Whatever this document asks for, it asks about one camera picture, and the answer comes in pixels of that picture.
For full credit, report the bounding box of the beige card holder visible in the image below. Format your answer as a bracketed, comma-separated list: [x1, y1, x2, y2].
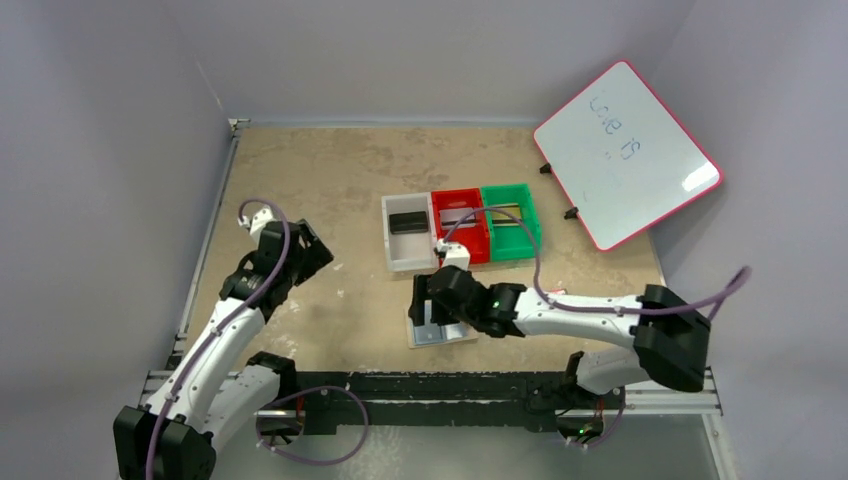
[407, 300, 479, 349]

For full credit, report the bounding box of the silver credit card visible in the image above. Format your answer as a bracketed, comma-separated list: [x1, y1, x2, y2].
[439, 207, 477, 232]

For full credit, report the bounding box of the green plastic bin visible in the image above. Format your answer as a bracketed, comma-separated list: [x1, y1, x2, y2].
[481, 184, 542, 262]

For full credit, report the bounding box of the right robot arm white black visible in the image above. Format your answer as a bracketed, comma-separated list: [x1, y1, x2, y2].
[408, 266, 711, 395]

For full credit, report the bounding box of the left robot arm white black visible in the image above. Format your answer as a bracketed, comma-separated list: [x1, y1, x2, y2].
[113, 210, 334, 479]

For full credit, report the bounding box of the black credit card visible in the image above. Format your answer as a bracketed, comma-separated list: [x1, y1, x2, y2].
[388, 210, 430, 235]

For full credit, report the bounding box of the gold credit card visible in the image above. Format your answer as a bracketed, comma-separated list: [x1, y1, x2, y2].
[489, 204, 522, 227]

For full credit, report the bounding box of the white plastic bin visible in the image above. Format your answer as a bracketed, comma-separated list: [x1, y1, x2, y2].
[381, 192, 438, 272]

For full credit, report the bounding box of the red plastic bin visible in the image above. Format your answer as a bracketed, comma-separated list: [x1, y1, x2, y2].
[431, 188, 491, 264]

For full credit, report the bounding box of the pink framed whiteboard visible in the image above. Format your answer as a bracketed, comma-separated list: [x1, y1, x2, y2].
[533, 60, 724, 251]

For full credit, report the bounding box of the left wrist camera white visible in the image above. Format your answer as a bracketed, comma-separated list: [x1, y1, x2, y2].
[238, 206, 278, 245]

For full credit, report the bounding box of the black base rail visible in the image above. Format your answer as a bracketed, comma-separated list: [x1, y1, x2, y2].
[265, 371, 625, 435]

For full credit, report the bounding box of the aluminium table frame rail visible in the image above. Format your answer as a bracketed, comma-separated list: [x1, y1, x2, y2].
[139, 118, 258, 400]

